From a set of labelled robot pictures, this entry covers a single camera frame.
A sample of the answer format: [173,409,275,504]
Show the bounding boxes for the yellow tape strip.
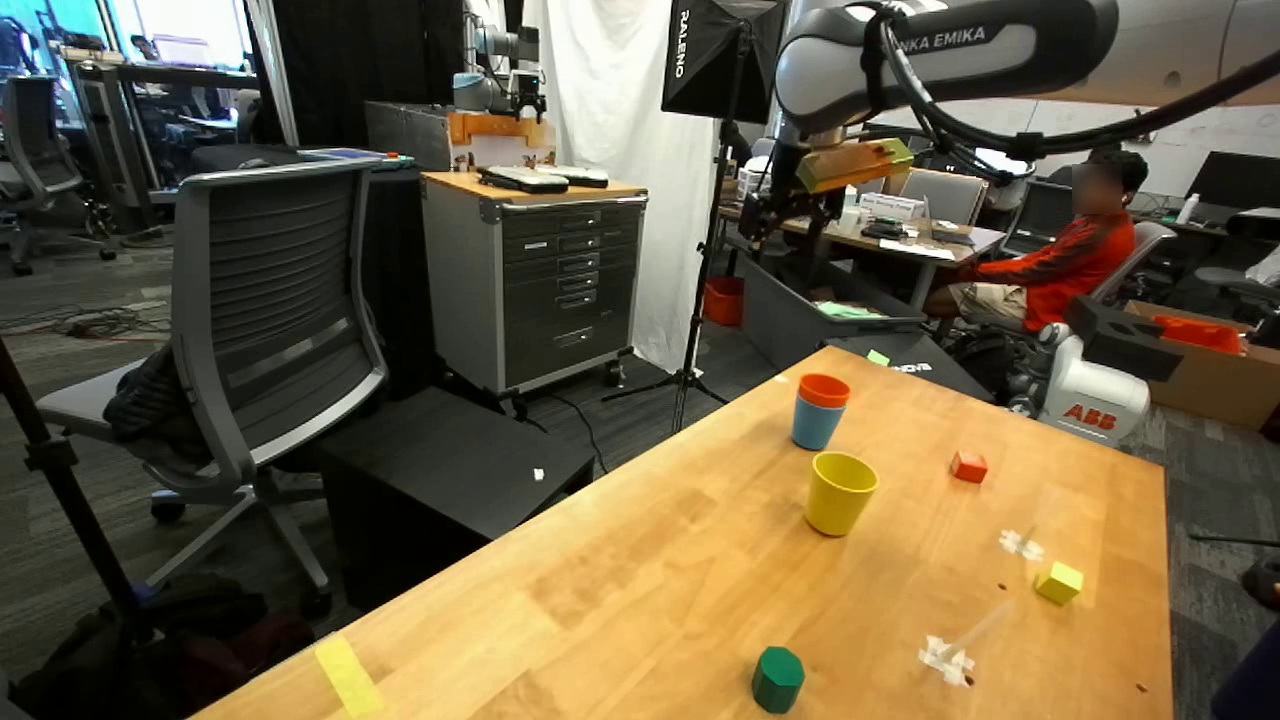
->
[311,631,387,720]

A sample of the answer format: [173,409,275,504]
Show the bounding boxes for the cluttered background desk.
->
[785,183,1008,316]

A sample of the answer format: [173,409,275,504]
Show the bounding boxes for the black low box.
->
[316,385,599,602]

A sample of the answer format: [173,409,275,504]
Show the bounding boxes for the orange plastic cup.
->
[794,370,854,410]

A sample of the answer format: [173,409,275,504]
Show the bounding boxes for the black softbox light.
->
[659,0,790,126]

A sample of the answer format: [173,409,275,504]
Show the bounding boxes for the orange red cloth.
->
[1152,311,1253,359]

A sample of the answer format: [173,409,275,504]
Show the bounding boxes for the green cylinder block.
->
[747,642,807,714]

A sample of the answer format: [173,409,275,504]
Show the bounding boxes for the white curtain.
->
[534,0,724,376]

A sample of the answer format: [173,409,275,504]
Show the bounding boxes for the grey mesh office chair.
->
[34,148,418,602]

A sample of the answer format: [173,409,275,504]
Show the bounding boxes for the black floor bag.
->
[13,577,325,720]

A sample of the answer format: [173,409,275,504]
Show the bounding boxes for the yellow plastic cup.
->
[800,447,884,543]

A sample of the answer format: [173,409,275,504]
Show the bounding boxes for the black tripod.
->
[0,336,163,642]

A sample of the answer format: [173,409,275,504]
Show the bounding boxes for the grey drawer cabinet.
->
[418,166,652,398]

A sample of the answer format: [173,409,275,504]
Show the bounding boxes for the red bucket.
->
[699,272,747,331]

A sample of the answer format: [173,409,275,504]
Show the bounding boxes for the flat black device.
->
[476,159,612,197]

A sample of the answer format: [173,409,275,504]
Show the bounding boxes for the blue plastic cup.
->
[787,390,846,450]

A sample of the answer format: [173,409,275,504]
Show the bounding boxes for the black light stand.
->
[604,114,750,405]

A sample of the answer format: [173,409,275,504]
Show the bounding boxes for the small red block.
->
[942,447,992,487]

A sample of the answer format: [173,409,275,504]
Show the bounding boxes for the white plastic stick piece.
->
[916,597,1020,690]

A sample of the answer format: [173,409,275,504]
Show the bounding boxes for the cardboard box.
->
[1123,298,1280,431]

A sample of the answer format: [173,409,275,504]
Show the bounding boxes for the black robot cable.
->
[864,11,1280,156]

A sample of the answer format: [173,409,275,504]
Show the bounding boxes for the grey padded chair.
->
[904,166,992,227]

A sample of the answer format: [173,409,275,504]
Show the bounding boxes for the white tape scraps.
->
[994,526,1048,562]

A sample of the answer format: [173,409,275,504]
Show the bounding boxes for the small yellow block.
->
[1031,559,1088,611]

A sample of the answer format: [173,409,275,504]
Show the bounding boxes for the person in orange shirt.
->
[930,148,1149,336]

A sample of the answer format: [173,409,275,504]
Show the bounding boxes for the white ABB robot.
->
[1031,323,1152,450]

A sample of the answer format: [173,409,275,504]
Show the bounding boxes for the dark office chair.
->
[0,70,118,275]

